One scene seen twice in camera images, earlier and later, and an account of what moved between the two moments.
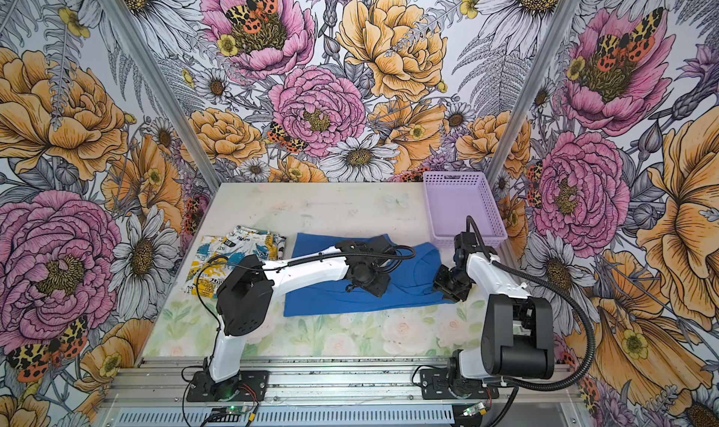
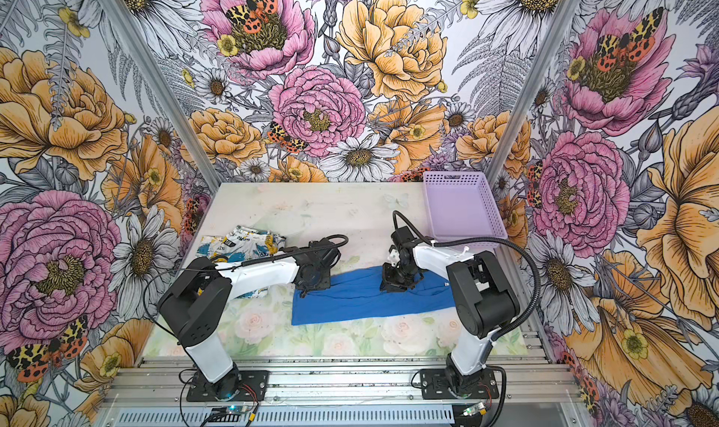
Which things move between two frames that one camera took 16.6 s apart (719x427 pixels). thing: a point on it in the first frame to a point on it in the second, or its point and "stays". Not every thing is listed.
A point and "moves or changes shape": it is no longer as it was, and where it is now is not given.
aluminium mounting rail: x=333 y=382 stays
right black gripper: x=440 y=284 to x=388 y=281
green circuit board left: x=227 y=414 stays
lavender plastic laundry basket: x=454 y=196 stays
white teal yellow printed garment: x=216 y=255 stays
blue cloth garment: x=414 y=281 moves or changes shape
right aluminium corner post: x=535 y=81 stays
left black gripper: x=379 y=288 to x=323 y=284
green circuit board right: x=470 y=410 stays
